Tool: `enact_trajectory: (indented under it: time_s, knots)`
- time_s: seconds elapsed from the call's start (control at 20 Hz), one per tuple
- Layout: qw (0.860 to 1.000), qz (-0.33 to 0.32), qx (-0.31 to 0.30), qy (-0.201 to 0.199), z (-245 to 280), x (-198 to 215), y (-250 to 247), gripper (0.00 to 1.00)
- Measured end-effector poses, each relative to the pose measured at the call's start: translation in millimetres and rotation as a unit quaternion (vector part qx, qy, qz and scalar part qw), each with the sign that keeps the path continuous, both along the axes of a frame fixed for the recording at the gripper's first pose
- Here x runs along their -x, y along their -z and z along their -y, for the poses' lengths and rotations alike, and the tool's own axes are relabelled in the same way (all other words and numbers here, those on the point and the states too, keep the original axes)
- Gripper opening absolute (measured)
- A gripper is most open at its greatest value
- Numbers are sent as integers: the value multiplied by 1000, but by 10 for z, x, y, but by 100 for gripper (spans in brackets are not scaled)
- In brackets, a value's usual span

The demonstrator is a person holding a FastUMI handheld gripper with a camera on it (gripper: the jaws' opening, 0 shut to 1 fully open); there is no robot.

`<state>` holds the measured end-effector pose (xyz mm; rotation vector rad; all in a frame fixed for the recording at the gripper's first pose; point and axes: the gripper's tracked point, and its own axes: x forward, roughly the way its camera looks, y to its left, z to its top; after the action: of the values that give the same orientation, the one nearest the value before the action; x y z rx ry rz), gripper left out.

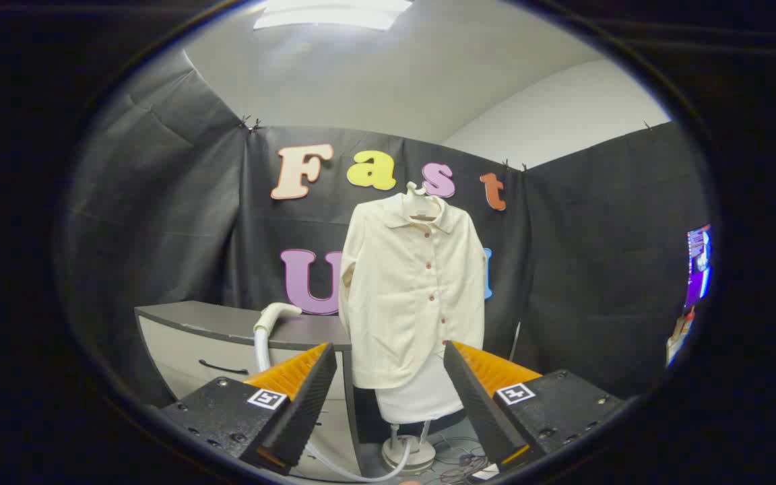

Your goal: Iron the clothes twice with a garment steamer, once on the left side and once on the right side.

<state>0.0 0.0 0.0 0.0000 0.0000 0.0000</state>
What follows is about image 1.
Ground cream button shirt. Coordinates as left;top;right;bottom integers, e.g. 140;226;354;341
338;192;488;390

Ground black drawer handle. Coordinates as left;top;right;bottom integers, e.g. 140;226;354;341
198;359;251;376

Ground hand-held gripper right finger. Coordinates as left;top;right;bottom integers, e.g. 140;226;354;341
443;340;626;472

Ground white round stand base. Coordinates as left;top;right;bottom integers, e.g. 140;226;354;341
380;421;437;476

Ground grey cabinet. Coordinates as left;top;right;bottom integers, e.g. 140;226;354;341
134;300;362;480

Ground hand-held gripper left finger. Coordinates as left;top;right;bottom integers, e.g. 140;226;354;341
158;342;338;476

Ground tangled floor cables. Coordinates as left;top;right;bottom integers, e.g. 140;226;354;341
428;434;496;484

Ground computer monitor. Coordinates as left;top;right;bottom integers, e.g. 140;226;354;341
684;224;712;311

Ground black backdrop cloth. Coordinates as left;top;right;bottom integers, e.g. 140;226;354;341
65;51;712;405

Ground white clothes hanger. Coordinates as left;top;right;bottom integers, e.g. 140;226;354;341
405;181;444;223

